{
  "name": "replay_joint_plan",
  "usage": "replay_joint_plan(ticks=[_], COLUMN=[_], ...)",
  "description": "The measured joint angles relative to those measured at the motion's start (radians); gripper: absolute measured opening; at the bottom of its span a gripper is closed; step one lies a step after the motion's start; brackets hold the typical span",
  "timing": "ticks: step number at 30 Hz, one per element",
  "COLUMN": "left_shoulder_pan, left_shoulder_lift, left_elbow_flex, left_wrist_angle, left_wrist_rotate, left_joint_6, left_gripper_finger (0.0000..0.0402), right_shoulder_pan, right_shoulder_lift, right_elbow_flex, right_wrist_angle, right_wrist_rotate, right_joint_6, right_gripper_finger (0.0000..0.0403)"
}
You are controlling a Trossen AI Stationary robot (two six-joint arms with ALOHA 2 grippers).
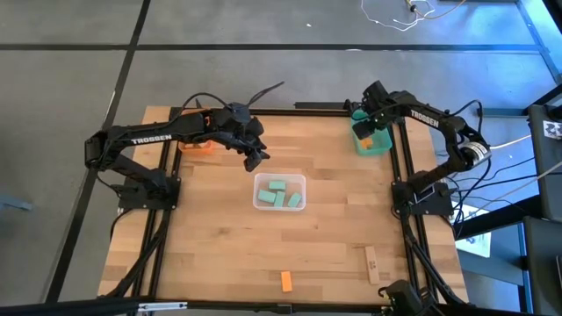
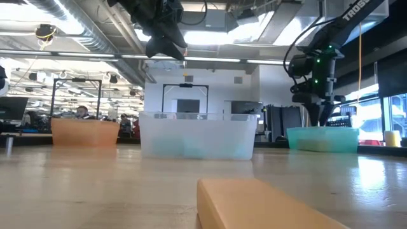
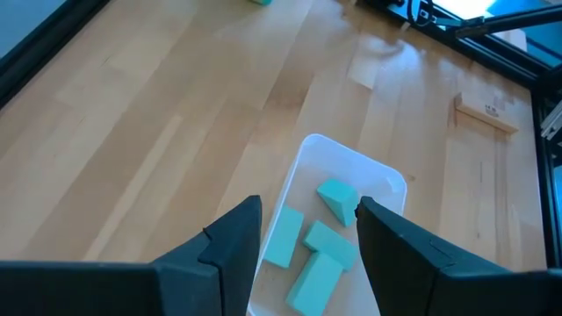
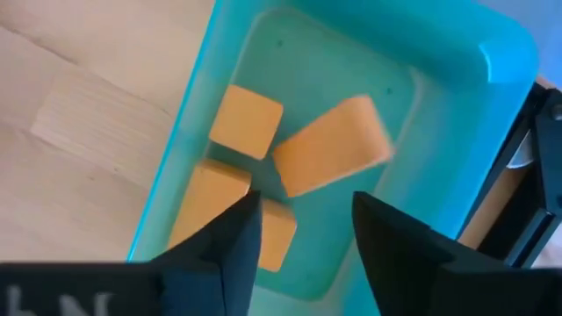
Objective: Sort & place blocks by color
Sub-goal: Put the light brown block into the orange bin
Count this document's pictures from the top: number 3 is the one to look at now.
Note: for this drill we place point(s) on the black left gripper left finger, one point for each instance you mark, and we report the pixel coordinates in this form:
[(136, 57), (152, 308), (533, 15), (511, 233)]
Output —
[(197, 285)]

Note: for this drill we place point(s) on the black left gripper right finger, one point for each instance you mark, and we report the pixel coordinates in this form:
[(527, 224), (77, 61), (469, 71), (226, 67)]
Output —
[(417, 281)]

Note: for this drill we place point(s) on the teal rectangular block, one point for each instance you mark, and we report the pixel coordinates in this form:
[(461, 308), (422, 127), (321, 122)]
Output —
[(314, 285), (329, 243), (284, 237)]

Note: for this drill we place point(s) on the teal wedge block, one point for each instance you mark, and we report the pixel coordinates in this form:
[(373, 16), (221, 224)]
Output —
[(338, 199)]

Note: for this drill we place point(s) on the clear plastic bin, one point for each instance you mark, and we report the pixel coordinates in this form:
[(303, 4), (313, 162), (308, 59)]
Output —
[(351, 169)]

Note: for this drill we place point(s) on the long natural wood plank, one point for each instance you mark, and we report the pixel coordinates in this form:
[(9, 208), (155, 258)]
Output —
[(483, 116)]

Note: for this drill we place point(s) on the teal plastic bin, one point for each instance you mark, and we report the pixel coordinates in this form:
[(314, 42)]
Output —
[(262, 2)]

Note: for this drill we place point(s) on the black aluminium table frame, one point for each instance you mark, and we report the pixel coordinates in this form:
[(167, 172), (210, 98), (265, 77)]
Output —
[(26, 52)]

